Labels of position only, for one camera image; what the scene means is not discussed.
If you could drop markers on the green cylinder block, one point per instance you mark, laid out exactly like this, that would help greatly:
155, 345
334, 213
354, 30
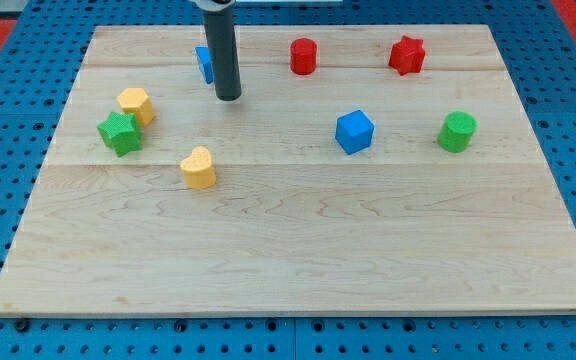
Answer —
457, 131

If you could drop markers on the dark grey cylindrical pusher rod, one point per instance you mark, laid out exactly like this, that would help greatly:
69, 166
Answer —
221, 40

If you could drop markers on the blue block behind rod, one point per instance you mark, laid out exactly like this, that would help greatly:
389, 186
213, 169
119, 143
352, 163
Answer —
205, 63

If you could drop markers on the blue cube block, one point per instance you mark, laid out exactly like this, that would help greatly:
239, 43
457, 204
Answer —
354, 132

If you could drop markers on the yellow heart block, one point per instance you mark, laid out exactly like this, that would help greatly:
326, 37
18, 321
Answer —
198, 169

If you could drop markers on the red star block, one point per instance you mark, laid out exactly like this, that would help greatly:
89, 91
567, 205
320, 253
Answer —
407, 55

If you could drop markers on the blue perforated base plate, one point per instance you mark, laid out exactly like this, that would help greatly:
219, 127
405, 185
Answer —
39, 63

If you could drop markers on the red cylinder block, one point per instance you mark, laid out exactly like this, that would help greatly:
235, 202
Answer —
303, 56

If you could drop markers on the yellow hexagon block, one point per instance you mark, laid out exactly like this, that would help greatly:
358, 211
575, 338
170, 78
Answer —
137, 102

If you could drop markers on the green star block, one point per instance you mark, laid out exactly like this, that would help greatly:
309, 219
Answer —
121, 132

